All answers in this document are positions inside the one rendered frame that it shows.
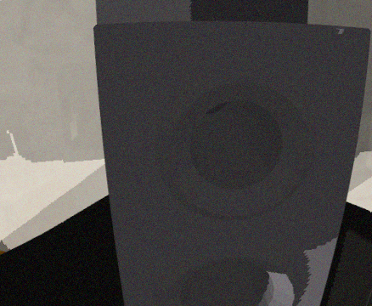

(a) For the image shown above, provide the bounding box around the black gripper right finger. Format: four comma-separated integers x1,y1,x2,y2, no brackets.
319,203,372,306

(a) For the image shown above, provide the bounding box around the grey plate with three holes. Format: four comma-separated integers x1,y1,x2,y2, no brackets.
93,20,370,306

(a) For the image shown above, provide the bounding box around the grey base plate with two pins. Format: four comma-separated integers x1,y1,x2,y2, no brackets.
95,0,308,24

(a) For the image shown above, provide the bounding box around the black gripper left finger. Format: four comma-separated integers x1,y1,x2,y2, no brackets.
0,195,125,306

